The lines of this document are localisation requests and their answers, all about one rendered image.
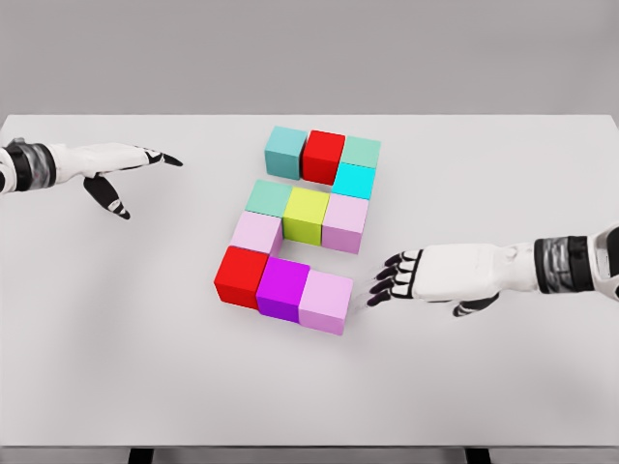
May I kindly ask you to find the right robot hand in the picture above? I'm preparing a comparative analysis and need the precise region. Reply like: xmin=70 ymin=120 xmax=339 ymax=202
xmin=367 ymin=243 xmax=501 ymax=318

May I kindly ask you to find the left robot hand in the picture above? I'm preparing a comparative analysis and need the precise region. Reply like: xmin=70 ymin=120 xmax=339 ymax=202
xmin=67 ymin=142 xmax=185 ymax=221

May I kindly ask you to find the light pink block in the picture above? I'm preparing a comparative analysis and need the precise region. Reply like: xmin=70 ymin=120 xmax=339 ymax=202
xmin=297 ymin=269 xmax=354 ymax=337
xmin=321 ymin=192 xmax=370 ymax=256
xmin=229 ymin=211 xmax=284 ymax=259

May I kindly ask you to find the cyan block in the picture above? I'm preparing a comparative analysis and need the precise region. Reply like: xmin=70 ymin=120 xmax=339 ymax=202
xmin=331 ymin=161 xmax=378 ymax=201

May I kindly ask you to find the mint green block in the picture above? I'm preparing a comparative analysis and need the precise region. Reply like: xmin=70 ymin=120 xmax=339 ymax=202
xmin=244 ymin=179 xmax=294 ymax=218
xmin=340 ymin=135 xmax=382 ymax=170

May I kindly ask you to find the yellow-green block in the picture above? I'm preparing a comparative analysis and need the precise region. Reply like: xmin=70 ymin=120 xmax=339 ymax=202
xmin=282 ymin=187 xmax=332 ymax=247

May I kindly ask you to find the magenta block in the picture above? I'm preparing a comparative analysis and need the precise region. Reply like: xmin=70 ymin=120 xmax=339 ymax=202
xmin=255 ymin=255 xmax=311 ymax=325

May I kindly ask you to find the red block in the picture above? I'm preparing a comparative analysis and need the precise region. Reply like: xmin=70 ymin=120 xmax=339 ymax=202
xmin=300 ymin=129 xmax=346 ymax=187
xmin=214 ymin=245 xmax=270 ymax=311

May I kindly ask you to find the teal block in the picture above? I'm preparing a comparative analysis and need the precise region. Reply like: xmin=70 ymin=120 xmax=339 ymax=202
xmin=263 ymin=126 xmax=310 ymax=180

